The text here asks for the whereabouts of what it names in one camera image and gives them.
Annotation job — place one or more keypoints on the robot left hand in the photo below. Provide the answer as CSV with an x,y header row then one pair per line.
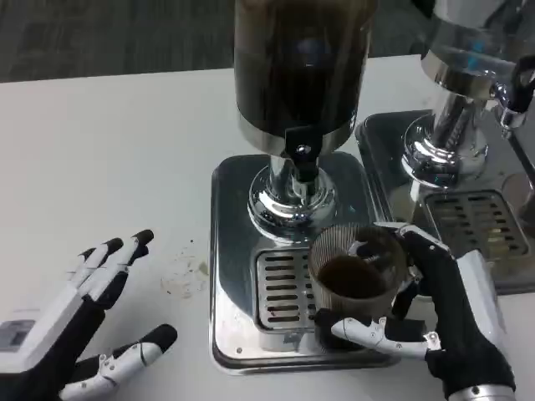
x,y
54,321

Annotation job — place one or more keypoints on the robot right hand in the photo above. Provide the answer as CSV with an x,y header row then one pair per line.
x,y
460,317

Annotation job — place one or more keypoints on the clear ribbed glass cup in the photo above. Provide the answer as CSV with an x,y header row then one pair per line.
x,y
334,259

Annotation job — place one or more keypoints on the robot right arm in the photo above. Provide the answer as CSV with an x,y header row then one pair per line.
x,y
485,392

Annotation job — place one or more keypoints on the slotted steel drip grid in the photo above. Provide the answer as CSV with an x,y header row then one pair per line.
x,y
280,288
472,221

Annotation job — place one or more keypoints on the steel drip tray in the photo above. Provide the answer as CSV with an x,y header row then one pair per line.
x,y
234,250
382,154

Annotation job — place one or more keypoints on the black dispenser tap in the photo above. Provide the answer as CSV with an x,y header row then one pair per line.
x,y
522,87
303,154

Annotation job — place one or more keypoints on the drink dispenser with clear tank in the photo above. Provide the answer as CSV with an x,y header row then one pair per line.
x,y
460,79

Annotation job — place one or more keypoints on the drink dispenser with dark tank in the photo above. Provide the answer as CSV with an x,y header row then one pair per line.
x,y
297,62

